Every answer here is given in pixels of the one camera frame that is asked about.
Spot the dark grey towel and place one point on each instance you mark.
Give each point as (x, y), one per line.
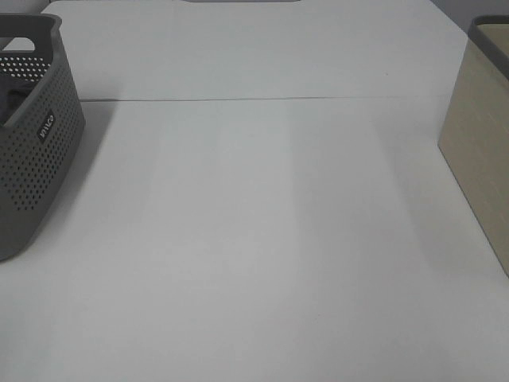
(18, 95)

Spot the grey perforated plastic basket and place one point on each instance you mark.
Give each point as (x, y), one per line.
(39, 146)

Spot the beige fabric storage bin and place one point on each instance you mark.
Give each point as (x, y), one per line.
(474, 135)

